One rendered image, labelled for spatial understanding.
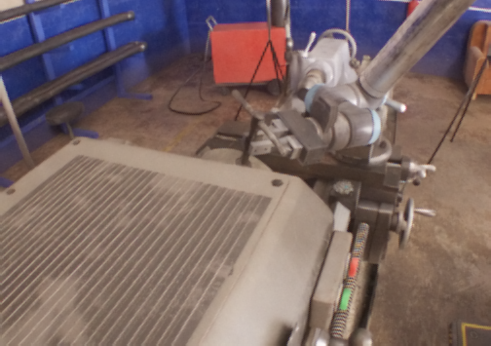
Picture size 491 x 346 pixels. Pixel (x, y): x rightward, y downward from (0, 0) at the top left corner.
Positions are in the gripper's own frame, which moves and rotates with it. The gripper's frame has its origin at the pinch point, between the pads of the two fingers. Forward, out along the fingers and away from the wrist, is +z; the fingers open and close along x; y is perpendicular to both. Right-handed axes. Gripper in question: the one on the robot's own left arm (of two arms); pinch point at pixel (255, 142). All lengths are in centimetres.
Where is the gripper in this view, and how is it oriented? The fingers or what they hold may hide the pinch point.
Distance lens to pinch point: 71.9
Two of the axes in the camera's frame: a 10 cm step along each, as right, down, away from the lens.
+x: -4.3, -6.7, 6.1
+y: -2.0, 7.3, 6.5
